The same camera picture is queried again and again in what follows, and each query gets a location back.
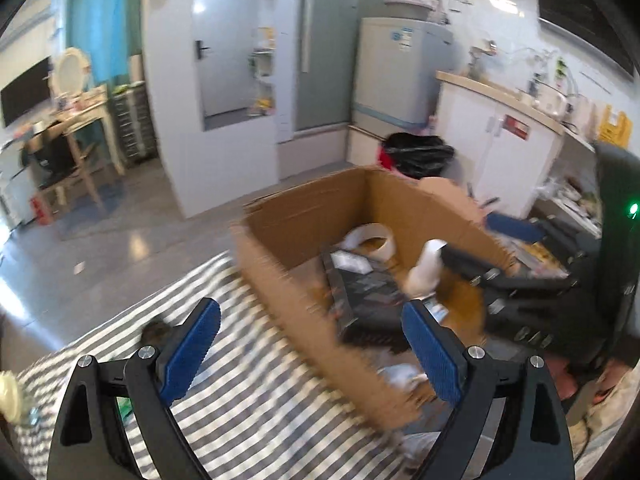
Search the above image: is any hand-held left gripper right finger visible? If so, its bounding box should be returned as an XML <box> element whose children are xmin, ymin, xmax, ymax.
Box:
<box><xmin>401</xmin><ymin>300</ymin><xmax>577</xmax><ymax>480</ymax></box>

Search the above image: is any black television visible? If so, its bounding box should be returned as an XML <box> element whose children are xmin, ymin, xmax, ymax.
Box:
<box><xmin>0</xmin><ymin>57</ymin><xmax>53</xmax><ymax>128</ymax></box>

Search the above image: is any white mini fridge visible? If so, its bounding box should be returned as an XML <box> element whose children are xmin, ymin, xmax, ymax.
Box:
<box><xmin>0</xmin><ymin>150</ymin><xmax>36</xmax><ymax>226</ymax></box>

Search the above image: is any red box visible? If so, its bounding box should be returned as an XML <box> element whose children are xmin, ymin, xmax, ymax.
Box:
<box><xmin>30</xmin><ymin>195</ymin><xmax>53</xmax><ymax>223</ymax></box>

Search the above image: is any ribbed dark suitcase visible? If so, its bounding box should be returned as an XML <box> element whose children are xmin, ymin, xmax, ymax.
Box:
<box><xmin>110</xmin><ymin>82</ymin><xmax>156</xmax><ymax>163</ymax></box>

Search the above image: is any grey checkered tablecloth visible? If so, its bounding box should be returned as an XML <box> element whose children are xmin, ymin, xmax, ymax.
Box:
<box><xmin>15</xmin><ymin>250</ymin><xmax>416</xmax><ymax>480</ymax></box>

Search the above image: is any frosted glass door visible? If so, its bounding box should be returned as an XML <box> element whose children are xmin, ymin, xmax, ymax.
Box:
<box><xmin>292</xmin><ymin>0</ymin><xmax>366</xmax><ymax>131</ymax></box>

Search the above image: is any teal curtain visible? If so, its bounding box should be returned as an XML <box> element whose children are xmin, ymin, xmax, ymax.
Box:
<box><xmin>67</xmin><ymin>0</ymin><xmax>146</xmax><ymax>86</ymax></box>

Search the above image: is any blue tissue packet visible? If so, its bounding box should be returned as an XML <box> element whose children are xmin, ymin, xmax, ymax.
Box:
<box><xmin>425</xmin><ymin>297</ymin><xmax>451</xmax><ymax>323</ymax></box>

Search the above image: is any rectangular wall mirror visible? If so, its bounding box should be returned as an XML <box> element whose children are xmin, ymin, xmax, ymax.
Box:
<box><xmin>192</xmin><ymin>0</ymin><xmax>276</xmax><ymax>131</ymax></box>

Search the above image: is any white cabinet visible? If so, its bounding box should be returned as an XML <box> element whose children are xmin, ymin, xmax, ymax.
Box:
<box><xmin>435</xmin><ymin>70</ymin><xmax>568</xmax><ymax>216</ymax></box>

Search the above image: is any oval white mirror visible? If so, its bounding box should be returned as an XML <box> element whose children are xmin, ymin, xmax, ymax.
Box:
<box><xmin>52</xmin><ymin>47</ymin><xmax>91</xmax><ymax>96</ymax></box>

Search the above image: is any white cylindrical bottle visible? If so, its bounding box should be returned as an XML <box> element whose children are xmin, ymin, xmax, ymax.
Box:
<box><xmin>402</xmin><ymin>239</ymin><xmax>448</xmax><ymax>298</ymax></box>

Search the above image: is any brown cardboard box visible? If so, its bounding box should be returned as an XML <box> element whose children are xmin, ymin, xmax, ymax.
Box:
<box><xmin>230</xmin><ymin>165</ymin><xmax>521</xmax><ymax>433</ymax></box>

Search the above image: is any yellow plastic rack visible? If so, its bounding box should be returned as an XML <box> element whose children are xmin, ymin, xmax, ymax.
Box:
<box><xmin>597</xmin><ymin>104</ymin><xmax>636</xmax><ymax>148</ymax></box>

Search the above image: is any white bowl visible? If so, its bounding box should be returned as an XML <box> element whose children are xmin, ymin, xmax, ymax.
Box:
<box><xmin>345</xmin><ymin>223</ymin><xmax>398</xmax><ymax>261</ymax></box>

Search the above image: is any white refrigerator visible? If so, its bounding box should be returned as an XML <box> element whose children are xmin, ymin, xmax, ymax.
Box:
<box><xmin>350</xmin><ymin>17</ymin><xmax>456</xmax><ymax>136</ymax></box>

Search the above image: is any wooden chair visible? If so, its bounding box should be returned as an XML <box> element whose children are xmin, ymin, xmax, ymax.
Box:
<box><xmin>30</xmin><ymin>125</ymin><xmax>106</xmax><ymax>211</ymax></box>

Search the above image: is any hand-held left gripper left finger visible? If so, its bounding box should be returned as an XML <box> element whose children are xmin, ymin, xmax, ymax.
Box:
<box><xmin>47</xmin><ymin>297</ymin><xmax>223</xmax><ymax>480</ymax></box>

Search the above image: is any pink-rimmed plastic basin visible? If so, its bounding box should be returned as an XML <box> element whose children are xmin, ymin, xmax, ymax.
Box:
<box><xmin>385</xmin><ymin>0</ymin><xmax>436</xmax><ymax>21</ymax></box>

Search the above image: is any dark glass jar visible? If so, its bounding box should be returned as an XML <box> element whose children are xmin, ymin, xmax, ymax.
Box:
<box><xmin>142</xmin><ymin>322</ymin><xmax>173</xmax><ymax>348</ymax></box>

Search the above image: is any black box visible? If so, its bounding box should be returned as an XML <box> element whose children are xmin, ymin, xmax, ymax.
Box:
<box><xmin>320</xmin><ymin>250</ymin><xmax>441</xmax><ymax>346</ymax></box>

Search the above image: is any yellow-lid glass jar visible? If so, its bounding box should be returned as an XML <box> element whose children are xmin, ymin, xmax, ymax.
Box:
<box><xmin>0</xmin><ymin>370</ymin><xmax>41</xmax><ymax>428</ymax></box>

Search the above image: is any black-bagged trash bin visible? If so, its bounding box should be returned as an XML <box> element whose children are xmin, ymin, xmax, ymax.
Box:
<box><xmin>380</xmin><ymin>132</ymin><xmax>456</xmax><ymax>181</ymax></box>

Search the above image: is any black bag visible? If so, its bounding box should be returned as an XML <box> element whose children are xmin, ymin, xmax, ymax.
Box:
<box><xmin>27</xmin><ymin>130</ymin><xmax>76</xmax><ymax>176</ymax></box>

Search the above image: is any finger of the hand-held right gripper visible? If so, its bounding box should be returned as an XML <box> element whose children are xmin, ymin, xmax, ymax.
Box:
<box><xmin>486</xmin><ymin>211</ymin><xmax>602</xmax><ymax>267</ymax></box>
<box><xmin>440</xmin><ymin>244</ymin><xmax>601</xmax><ymax>358</ymax></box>

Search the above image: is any white dressing table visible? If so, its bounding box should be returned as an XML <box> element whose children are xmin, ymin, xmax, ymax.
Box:
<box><xmin>50</xmin><ymin>85</ymin><xmax>126</xmax><ymax>181</ymax></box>

